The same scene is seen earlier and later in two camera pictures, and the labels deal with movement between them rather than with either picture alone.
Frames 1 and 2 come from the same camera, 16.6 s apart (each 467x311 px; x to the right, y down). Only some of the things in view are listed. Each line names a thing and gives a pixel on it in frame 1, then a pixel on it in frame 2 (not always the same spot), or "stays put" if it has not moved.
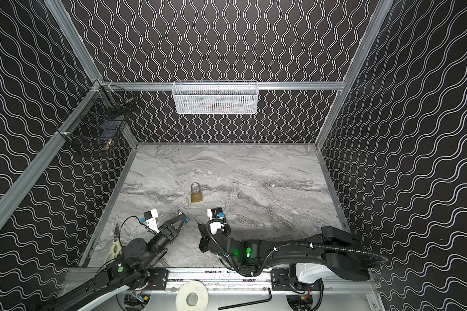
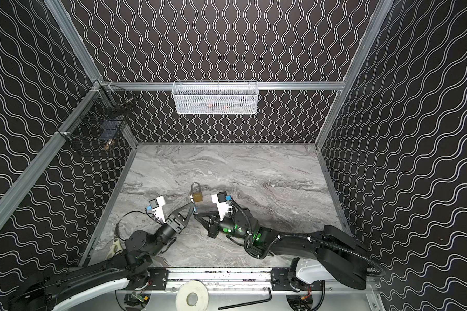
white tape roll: [192, 286] stays put
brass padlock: [196, 194] stays put
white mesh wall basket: [217, 97] stays put
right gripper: [206, 239] → [213, 225]
